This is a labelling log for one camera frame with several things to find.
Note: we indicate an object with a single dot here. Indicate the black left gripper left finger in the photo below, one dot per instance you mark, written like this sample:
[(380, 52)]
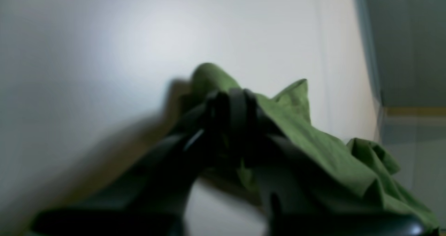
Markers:
[(149, 198)]

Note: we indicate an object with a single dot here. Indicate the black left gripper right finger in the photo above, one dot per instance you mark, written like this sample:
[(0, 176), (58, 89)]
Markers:
[(300, 197)]

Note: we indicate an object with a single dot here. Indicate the green t-shirt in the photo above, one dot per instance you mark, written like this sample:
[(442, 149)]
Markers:
[(363, 167)]

